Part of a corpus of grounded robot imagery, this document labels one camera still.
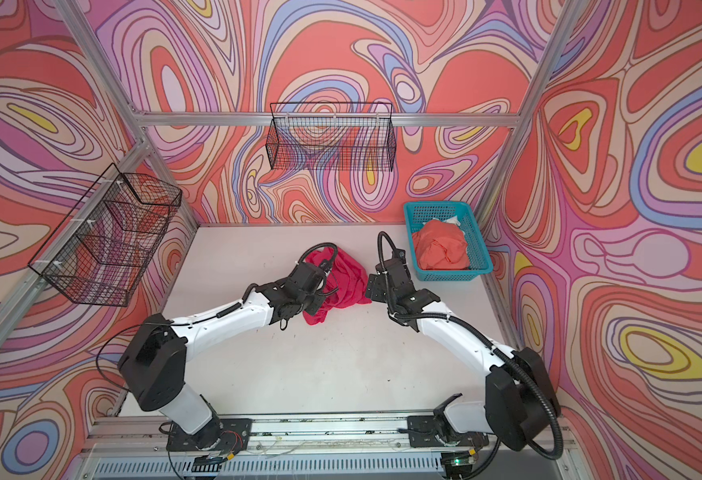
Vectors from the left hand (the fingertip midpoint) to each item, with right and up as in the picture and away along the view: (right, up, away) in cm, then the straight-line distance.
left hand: (317, 286), depth 88 cm
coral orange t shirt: (+42, +13, +16) cm, 46 cm away
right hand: (+20, -1, -2) cm, 20 cm away
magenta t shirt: (+8, 0, +3) cm, 9 cm away
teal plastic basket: (+37, +26, +27) cm, 53 cm away
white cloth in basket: (+50, +23, +28) cm, 62 cm away
